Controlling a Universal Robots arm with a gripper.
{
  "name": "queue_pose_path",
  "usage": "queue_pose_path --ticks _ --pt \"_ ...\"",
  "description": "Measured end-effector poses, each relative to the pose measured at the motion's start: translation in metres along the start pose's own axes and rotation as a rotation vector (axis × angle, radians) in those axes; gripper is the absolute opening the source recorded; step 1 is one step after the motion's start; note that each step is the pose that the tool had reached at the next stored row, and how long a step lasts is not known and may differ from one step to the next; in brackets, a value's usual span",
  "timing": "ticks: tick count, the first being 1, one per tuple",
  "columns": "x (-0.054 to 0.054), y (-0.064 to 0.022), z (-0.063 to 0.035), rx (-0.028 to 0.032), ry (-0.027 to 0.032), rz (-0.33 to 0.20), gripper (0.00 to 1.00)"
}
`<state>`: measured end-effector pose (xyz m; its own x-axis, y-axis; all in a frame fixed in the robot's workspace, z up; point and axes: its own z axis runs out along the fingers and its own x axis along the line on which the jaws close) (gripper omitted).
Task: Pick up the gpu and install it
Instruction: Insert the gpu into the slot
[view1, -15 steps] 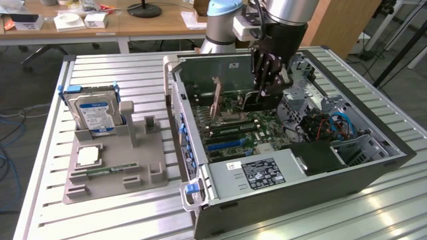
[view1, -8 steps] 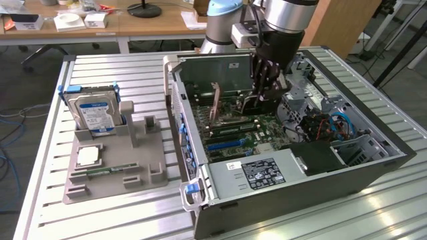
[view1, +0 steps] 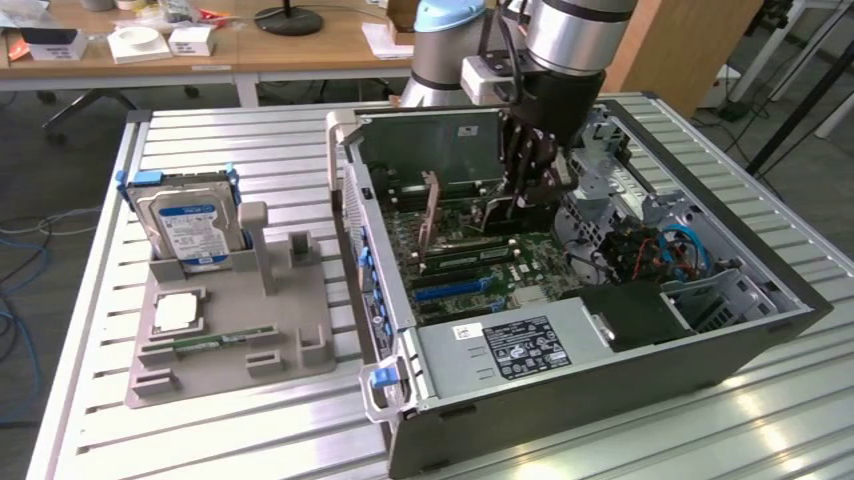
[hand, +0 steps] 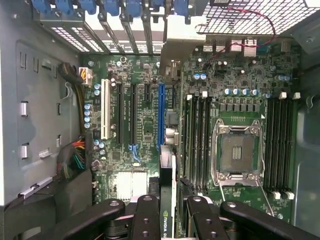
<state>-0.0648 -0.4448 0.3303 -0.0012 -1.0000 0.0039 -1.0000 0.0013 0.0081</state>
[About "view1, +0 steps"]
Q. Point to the small white labelled box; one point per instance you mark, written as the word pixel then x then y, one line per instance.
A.
pixel 190 45

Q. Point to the grey power supply unit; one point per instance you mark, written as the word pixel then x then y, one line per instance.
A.
pixel 467 360

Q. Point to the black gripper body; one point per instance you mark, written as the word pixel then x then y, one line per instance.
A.
pixel 561 105

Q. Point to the green RAM stick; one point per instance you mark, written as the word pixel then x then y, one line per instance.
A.
pixel 200 344
pixel 467 257

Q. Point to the orange packet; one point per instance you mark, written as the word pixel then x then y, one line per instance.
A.
pixel 18 50

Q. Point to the wooden cabinet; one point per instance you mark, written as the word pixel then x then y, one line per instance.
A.
pixel 667 50

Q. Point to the hard disk with blue bracket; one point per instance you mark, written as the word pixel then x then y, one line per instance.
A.
pixel 190 225

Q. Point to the black expansion slot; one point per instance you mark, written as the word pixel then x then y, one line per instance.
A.
pixel 441 280

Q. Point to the metal disk bay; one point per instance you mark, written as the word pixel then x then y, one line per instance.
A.
pixel 734 295

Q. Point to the black round lamp base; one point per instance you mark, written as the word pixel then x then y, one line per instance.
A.
pixel 287 22

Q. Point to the grey printed parts rack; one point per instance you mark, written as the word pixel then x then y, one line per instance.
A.
pixel 234 310

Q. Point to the silver CPU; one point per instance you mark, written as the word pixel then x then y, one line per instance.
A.
pixel 175 312

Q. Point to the white box with dark lid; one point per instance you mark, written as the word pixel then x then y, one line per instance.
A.
pixel 56 50

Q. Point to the black open PC case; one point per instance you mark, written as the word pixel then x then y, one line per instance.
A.
pixel 601 400

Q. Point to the green motherboard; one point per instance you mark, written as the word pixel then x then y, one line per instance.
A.
pixel 527 270

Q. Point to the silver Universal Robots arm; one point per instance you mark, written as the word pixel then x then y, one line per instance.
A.
pixel 574 40

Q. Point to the brown cardboard box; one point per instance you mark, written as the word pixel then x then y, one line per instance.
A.
pixel 400 15

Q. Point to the wooden desk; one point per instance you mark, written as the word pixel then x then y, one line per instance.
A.
pixel 300 55

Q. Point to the white flat box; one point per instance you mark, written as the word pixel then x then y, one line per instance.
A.
pixel 387 42

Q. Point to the Nvidia graphics card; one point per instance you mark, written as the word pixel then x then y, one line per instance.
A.
pixel 430 215

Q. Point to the blue expansion slot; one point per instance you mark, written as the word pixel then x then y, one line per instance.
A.
pixel 454 290

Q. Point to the grey metal drive cage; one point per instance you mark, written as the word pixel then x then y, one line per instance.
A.
pixel 594 200

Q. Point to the black office chair base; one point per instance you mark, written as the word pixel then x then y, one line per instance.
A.
pixel 80 107

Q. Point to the grey cup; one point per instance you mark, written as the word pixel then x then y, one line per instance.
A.
pixel 99 5

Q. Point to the white box with round insert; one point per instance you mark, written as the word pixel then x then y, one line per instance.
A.
pixel 136 47

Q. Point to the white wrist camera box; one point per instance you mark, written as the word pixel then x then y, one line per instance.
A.
pixel 481 80

